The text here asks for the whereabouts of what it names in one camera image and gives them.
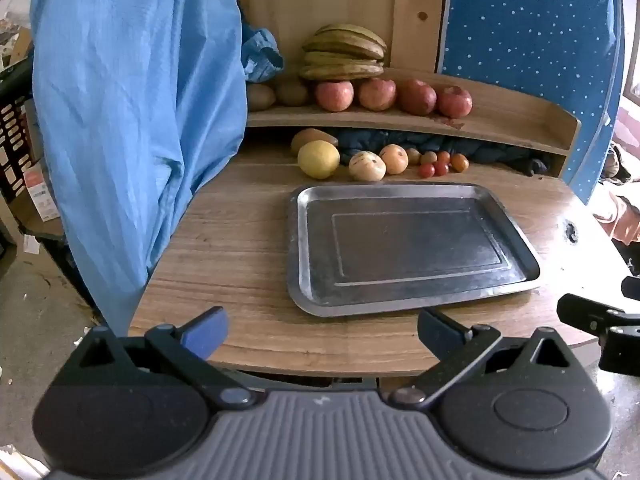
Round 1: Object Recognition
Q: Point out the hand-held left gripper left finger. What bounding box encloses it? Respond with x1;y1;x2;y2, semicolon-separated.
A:
60;306;258;411

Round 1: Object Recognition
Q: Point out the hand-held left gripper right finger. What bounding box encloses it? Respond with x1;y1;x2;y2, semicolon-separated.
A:
389;307;581;408

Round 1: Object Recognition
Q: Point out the metal tray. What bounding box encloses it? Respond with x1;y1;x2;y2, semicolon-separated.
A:
287;182;543;317

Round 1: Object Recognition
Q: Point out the tan round fruit drawn face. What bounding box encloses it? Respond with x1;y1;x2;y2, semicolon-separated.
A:
348;151;387;182
379;144;410;175

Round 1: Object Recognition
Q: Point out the yellow pear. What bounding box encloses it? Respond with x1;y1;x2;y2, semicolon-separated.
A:
297;140;341;180

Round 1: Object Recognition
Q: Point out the yellow-brown mango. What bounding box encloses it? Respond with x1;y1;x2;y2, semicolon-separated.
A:
291;128;341;156

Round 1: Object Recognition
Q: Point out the dark blue cloth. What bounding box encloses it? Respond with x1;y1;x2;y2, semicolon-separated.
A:
330;127;553;177

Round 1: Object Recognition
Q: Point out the white and red box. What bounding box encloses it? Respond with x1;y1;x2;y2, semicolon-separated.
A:
22;160;63;223

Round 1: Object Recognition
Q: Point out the curved wooden shelf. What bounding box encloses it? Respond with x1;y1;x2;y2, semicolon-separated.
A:
245;65;582;178

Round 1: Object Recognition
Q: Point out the red apple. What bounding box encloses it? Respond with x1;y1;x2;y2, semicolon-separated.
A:
437;85;473;119
396;79;438;116
358;77;398;112
314;80;355;112

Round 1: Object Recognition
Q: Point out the light blue cloth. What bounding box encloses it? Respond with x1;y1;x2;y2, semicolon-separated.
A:
22;0;248;336

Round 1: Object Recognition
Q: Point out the brown kiwi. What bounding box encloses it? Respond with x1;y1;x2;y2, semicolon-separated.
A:
274;78;309;107
246;82;277;112

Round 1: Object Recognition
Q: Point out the blue white-dotted board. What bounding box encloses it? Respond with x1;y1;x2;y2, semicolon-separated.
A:
436;0;626;206

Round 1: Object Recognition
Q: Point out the black plastic crate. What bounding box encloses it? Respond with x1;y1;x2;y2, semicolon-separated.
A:
0;60;41;206

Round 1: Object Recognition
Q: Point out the crumpled blue plastic bag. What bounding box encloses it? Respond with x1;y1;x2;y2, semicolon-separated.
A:
240;25;285;83

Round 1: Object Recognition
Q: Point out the bunch of ripe bananas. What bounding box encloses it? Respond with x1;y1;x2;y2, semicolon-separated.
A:
299;23;388;82

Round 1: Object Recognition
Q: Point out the wooden back panel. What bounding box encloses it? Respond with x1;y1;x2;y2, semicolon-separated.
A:
235;0;446;73

